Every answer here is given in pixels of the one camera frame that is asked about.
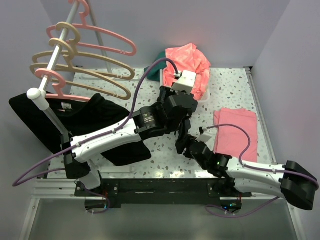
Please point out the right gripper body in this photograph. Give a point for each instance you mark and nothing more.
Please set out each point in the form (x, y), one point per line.
(187, 153)

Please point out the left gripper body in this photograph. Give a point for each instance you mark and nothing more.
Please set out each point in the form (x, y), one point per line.
(169, 92)

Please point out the dark navy shorts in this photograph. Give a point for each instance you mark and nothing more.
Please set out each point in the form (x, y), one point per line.
(183, 139)

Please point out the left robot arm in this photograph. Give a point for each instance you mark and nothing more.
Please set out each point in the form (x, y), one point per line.
(140, 125)

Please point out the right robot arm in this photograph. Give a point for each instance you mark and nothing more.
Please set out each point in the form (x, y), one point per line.
(289, 181)

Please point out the rear pink hanger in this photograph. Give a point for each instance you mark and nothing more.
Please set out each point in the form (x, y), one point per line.
(74, 27)

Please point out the pink hanger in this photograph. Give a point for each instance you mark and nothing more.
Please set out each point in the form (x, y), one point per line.
(61, 83)
(74, 27)

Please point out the front pink hanger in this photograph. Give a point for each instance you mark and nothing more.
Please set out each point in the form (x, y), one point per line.
(61, 83)

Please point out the white plastic bin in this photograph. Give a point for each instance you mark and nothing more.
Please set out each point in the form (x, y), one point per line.
(205, 98)

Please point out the folded pink cloth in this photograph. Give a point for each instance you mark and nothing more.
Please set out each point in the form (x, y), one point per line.
(232, 141)

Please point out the dark green garment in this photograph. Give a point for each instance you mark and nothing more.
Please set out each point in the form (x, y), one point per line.
(154, 74)

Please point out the coral patterned garment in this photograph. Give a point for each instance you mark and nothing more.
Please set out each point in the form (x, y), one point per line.
(189, 58)

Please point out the black t-shirt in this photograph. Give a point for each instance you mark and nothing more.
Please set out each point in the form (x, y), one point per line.
(79, 118)

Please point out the white clothes rack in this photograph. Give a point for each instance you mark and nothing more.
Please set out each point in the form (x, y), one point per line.
(65, 38)

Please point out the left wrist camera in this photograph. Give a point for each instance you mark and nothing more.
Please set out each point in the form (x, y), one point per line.
(185, 83)

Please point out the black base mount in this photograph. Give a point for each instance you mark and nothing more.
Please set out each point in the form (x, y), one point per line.
(157, 191)

